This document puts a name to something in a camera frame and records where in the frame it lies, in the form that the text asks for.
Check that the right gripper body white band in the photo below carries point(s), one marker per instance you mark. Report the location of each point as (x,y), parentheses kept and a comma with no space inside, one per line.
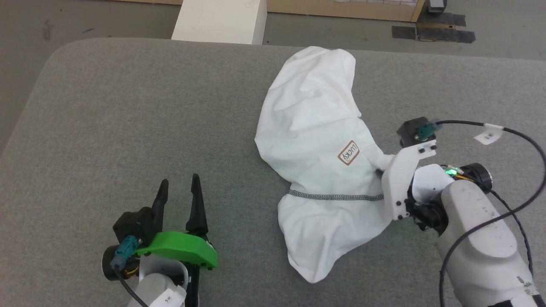
(399,183)

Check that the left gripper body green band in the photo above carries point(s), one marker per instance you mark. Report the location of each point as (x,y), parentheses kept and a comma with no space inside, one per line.
(179,247)

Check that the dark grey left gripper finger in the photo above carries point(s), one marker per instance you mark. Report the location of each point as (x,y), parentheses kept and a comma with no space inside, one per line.
(197,209)
(160,204)

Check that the white long-sleeve shirt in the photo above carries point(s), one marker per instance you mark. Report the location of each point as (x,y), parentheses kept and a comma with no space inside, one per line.
(311,128)

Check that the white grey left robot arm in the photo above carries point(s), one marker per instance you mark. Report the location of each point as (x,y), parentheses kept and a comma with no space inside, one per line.
(153,288)

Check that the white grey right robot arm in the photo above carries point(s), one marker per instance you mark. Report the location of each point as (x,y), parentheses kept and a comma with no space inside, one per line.
(482,238)

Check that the grey fabric sofa surface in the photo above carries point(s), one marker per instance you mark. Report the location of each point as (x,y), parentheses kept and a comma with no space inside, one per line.
(149,128)

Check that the small black tape patch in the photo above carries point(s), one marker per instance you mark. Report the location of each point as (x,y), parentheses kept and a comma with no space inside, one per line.
(403,33)

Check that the long black tape strip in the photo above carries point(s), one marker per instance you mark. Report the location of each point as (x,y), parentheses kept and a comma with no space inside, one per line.
(448,36)

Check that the short black tape strip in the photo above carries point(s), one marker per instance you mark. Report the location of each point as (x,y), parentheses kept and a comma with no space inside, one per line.
(443,19)

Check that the grey metal leg with caster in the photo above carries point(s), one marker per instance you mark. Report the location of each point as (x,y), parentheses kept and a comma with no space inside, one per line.
(437,5)

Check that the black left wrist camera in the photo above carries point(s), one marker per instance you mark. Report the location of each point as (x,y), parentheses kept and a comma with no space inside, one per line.
(132,224)

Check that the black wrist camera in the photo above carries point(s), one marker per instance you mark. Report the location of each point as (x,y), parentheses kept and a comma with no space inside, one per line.
(132,224)
(410,130)

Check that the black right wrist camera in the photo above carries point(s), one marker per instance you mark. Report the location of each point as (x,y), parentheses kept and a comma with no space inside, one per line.
(410,130)

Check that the white box pedestal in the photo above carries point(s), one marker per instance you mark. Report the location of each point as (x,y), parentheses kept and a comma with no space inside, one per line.
(219,19)

